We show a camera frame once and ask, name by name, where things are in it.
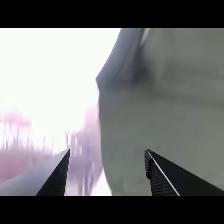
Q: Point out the brown shorts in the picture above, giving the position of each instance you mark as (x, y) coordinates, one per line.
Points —
(166, 110)

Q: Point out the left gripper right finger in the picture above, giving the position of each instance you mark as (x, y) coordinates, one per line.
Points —
(170, 181)

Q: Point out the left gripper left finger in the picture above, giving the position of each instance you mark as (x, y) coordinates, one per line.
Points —
(50, 180)

